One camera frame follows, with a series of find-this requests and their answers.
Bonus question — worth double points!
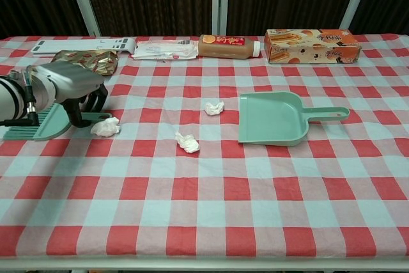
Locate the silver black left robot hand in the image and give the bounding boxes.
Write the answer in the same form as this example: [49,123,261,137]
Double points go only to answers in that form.
[33,61,109,129]

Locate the green plastic hand brush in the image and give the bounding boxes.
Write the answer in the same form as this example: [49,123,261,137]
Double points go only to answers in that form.
[2,102,113,142]

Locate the tissue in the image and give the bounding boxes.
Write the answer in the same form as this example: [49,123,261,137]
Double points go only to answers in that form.
[203,100,225,116]
[90,116,122,139]
[174,131,201,153]

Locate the tissue top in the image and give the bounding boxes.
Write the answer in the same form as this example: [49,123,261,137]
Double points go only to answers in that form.
[203,100,225,116]

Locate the green plastic dustpan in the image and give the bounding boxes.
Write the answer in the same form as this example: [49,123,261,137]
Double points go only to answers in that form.
[237,91,351,148]

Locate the gold foil snack bag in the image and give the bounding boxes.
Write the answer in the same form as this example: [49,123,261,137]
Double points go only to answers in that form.
[50,49,120,77]

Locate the white plastic package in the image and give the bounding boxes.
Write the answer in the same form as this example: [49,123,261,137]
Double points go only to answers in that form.
[132,40,199,61]

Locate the orange drink bottle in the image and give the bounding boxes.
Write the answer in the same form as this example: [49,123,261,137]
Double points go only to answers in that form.
[197,34,261,60]

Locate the red white checkered tablecloth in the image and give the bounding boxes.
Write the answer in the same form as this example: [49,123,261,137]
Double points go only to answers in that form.
[0,33,409,260]

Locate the orange snack box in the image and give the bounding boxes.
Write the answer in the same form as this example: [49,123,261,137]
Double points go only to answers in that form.
[265,28,363,64]

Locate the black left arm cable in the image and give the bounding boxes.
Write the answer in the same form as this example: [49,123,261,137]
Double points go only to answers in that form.
[0,65,41,127]

